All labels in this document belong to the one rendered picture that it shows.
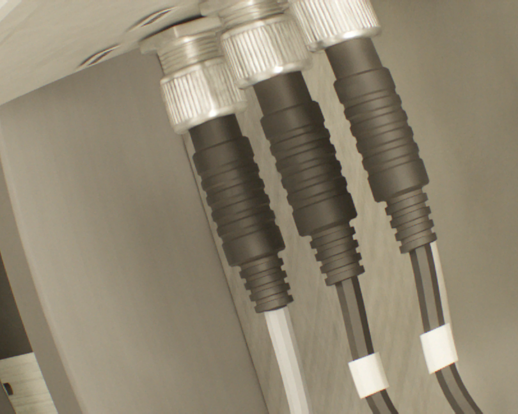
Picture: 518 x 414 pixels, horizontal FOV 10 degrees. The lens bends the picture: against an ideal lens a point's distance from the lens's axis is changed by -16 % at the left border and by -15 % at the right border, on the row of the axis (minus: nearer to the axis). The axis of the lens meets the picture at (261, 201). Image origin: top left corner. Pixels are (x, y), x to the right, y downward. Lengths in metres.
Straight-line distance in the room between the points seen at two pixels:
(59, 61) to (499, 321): 0.11
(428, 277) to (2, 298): 1.04
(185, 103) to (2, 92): 0.04
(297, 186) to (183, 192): 0.14
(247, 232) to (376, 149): 0.07
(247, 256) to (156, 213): 0.11
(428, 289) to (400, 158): 0.02
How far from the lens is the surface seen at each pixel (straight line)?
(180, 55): 0.66
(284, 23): 0.62
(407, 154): 0.59
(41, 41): 0.58
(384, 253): 0.69
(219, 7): 0.62
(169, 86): 0.66
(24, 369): 1.61
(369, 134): 0.59
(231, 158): 0.66
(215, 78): 0.65
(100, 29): 0.61
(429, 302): 0.59
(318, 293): 0.72
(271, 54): 0.62
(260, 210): 0.66
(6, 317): 1.62
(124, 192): 0.76
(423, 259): 0.59
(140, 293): 0.76
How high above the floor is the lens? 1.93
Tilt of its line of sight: 40 degrees down
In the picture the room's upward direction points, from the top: 3 degrees clockwise
